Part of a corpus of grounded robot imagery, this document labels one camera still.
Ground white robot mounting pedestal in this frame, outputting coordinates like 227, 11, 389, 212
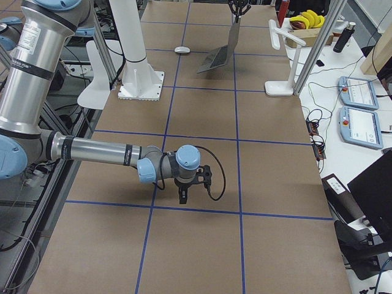
110, 0, 165, 101

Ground far teach pendant tablet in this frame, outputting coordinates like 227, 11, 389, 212
337, 76, 379, 110

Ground red cylinder bottle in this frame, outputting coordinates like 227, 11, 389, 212
277, 0, 290, 27

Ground near teach pendant tablet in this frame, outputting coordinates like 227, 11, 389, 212
339, 106, 383, 149

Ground white computer mouse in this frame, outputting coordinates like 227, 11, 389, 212
174, 46, 190, 55

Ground black monitor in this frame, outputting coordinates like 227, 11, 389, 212
348, 151, 391, 241

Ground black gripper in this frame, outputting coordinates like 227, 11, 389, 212
175, 165, 212, 205
228, 0, 251, 15

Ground teach pendant tablet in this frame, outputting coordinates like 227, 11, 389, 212
339, 106, 383, 149
337, 76, 379, 110

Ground white desk lamp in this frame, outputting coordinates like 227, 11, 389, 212
264, 19, 306, 97

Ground aluminium frame post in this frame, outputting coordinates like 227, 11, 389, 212
293, 0, 347, 96

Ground black water bottle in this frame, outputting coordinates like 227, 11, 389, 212
333, 21, 356, 53

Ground yellow bananas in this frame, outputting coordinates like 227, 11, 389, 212
289, 10, 325, 29

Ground grey laptop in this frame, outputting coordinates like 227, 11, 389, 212
197, 19, 241, 74

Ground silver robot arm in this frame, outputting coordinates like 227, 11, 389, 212
1, 1, 212, 204

